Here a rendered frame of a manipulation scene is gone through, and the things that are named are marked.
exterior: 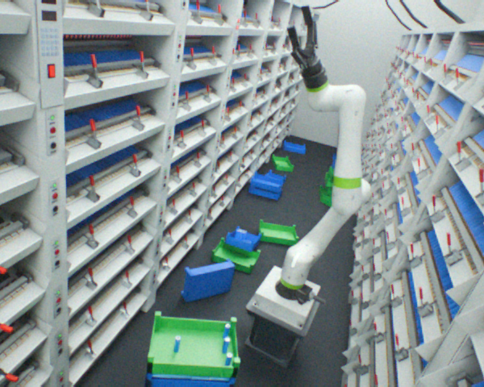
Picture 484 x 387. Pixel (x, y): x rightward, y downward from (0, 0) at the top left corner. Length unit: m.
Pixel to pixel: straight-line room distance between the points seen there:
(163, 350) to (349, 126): 1.08
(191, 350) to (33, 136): 0.88
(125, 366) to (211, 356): 0.67
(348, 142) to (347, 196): 0.22
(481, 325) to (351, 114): 0.89
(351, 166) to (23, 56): 1.16
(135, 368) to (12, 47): 1.47
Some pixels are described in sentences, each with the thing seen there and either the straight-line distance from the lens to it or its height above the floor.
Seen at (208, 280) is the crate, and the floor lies 0.14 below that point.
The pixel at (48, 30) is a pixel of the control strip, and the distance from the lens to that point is 1.06.
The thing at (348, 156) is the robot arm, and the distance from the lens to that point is 1.57.
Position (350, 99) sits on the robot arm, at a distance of 1.53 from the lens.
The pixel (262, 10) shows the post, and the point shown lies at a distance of 2.94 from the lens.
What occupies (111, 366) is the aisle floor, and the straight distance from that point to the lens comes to 2.03.
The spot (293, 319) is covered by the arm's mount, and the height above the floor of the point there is 0.32.
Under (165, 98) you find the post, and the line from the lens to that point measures 1.66.
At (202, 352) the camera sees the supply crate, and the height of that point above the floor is 0.48.
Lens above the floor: 1.59
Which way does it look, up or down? 26 degrees down
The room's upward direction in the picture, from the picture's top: 12 degrees clockwise
